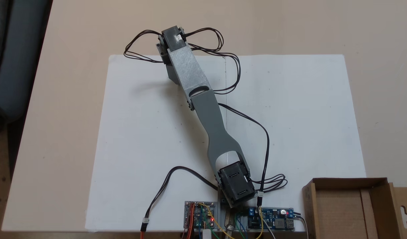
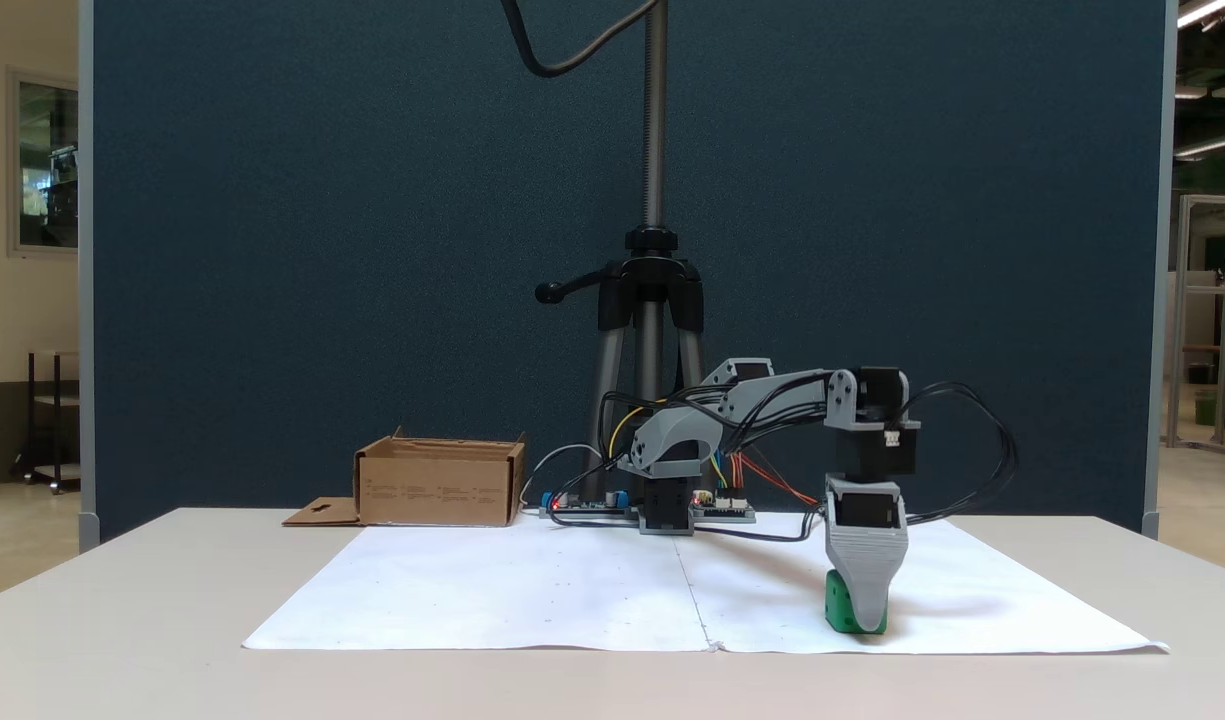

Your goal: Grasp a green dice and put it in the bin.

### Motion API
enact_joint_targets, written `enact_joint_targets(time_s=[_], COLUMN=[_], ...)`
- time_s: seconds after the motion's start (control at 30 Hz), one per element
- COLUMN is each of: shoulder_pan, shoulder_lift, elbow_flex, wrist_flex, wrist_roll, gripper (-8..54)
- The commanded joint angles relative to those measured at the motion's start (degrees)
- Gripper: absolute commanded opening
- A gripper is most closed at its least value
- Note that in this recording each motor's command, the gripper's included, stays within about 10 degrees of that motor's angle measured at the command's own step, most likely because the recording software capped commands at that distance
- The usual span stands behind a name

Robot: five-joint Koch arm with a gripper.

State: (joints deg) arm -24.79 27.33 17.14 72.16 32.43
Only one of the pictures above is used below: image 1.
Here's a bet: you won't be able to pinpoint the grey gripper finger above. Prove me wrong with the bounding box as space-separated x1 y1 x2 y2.
165 63 183 85

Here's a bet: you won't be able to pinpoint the orange red wires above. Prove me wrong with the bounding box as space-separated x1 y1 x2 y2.
186 203 195 239

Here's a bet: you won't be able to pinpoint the black cable with white connector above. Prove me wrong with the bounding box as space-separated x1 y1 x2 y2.
139 166 221 239

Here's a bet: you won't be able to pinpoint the looped black base wires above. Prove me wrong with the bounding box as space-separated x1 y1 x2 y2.
249 174 288 194

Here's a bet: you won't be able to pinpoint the dark grey upholstered chair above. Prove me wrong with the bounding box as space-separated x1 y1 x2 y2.
0 0 53 135

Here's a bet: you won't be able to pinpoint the yellow wire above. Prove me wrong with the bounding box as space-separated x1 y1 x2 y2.
197 202 232 239

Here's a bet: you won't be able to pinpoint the blue power converter board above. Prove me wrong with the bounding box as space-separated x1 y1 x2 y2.
246 206 296 232

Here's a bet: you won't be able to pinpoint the white paper sheet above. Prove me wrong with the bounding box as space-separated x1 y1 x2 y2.
84 54 367 233

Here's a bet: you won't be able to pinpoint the motor controller circuit board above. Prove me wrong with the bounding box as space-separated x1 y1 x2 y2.
184 200 220 230

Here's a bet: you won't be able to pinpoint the brown cardboard box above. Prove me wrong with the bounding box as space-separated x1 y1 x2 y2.
302 177 407 239

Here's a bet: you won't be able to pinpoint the black elbow motor cable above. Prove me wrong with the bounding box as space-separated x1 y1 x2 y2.
218 103 270 198

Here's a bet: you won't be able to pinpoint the white usb cable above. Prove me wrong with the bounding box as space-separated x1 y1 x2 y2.
293 214 310 239

